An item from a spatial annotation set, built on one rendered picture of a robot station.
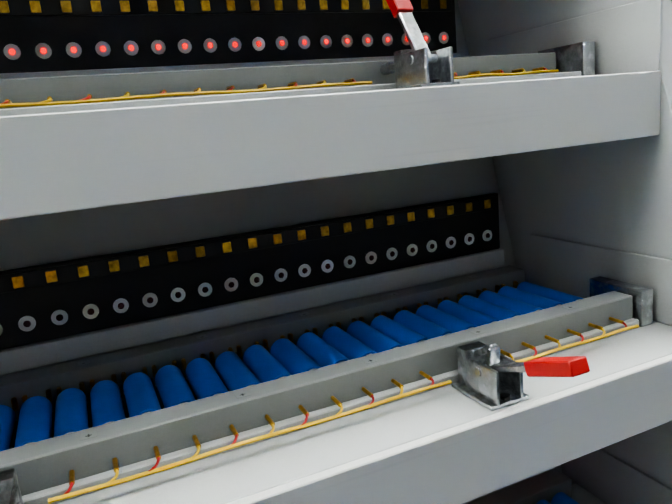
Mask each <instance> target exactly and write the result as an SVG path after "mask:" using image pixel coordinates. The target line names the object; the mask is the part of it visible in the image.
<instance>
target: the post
mask: <svg viewBox="0 0 672 504"><path fill-rule="evenodd" d="M457 1H458V5H459V10H460V14H461V19H462V23H463V28H464V32H465V37H466V41H467V46H468V50H469V55H470V56H486V41H487V40H491V39H495V38H499V37H503V36H506V35H510V34H514V33H518V32H522V31H526V30H529V29H533V28H537V27H541V26H545V25H549V24H552V23H556V22H560V21H564V20H568V19H572V18H575V17H579V16H583V15H587V14H591V13H595V12H598V11H602V10H606V9H610V8H614V7H618V6H621V5H625V4H629V3H633V2H637V1H641V0H457ZM660 71H661V92H660V132H659V135H656V136H648V137H640V138H633V139H625V140H617V141H609V142H602V143H594V144H586V145H578V146H571V147H563V148H555V149H547V150H540V151H532V152H524V153H516V154H509V155H501V156H493V157H492V158H493V163H494V167H495V172H496V176H497V181H498V185H499V190H500V194H501V199H502V203H503V208H504V212H505V217H506V221H507V226H508V230H509V235H510V239H511V244H512V248H513V253H514V257H515V262H516V266H517V267H518V268H522V269H525V281H526V282H530V253H529V235H530V234H533V235H538V236H544V237H549V238H555V239H560V240H566V241H571V242H577V243H582V244H588V245H593V246H598V247H604V248H609V249H615V250H620V251H626V252H631V253H637V254H642V255H648V256H653V257H658V258H664V259H669V260H672V0H663V15H662V55H661V70H660ZM601 449H602V450H604V451H606V452H607V453H609V454H611V455H613V456H615V457H616V458H618V459H620V460H622V461H623V462H625V463H627V464H629V465H631V466H632V467H634V468H636V469H638V470H639V471H641V472H643V473H645V474H646V475H648V476H650V477H652V478H654V479H655V480H657V481H659V482H661V483H662V484H664V485H666V486H668V487H670V488H671V489H672V421H669V422H667V423H664V424H662V425H659V426H657V427H654V428H652V429H649V430H647V431H644V432H642V433H639V434H637V435H634V436H631V437H629V438H626V439H624V440H621V441H619V442H616V443H614V444H611V445H609V446H606V447H604V448H601Z"/></svg>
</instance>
